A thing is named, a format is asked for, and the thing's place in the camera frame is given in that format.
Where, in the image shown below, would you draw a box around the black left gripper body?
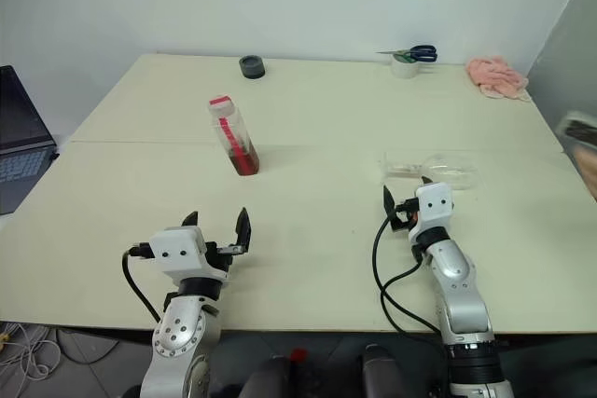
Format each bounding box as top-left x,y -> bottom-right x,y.
203,240 -> 248,274

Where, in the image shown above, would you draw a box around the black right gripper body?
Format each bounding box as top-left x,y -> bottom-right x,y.
390,198 -> 421,233

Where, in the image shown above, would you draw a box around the clear plastic bottle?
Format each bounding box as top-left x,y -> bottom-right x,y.
381,150 -> 479,192

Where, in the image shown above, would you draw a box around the bottle with red liquid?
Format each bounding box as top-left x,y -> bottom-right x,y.
207,96 -> 261,178

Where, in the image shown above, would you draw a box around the white tape roll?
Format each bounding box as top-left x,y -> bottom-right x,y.
390,53 -> 422,79

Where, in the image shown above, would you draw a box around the pink cloth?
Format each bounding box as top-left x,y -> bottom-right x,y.
465,57 -> 534,103

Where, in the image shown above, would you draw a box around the dark rounded shape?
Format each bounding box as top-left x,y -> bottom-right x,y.
362,343 -> 412,398
241,354 -> 291,398

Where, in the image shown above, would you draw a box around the dark grey round container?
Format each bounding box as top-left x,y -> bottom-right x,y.
238,54 -> 267,80

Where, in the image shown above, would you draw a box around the dark grey laptop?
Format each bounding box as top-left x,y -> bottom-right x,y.
0,64 -> 61,217

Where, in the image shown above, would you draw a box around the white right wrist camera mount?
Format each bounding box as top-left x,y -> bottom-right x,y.
407,182 -> 455,242

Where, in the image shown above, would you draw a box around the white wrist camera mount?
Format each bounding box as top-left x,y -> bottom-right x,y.
407,182 -> 455,242
147,226 -> 233,285

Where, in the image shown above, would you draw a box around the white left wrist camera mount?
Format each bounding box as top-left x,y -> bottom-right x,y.
147,226 -> 233,285

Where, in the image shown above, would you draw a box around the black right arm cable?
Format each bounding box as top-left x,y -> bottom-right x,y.
371,217 -> 450,336

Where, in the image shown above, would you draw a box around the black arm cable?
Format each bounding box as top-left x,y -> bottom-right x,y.
371,217 -> 450,336
121,242 -> 162,324

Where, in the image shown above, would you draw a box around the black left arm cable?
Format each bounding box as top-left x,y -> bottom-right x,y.
121,242 -> 162,324

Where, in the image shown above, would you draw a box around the blue handled scissors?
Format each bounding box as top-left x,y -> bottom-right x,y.
376,44 -> 439,64

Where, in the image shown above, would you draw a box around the white floor cables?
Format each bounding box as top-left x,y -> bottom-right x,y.
0,320 -> 62,381

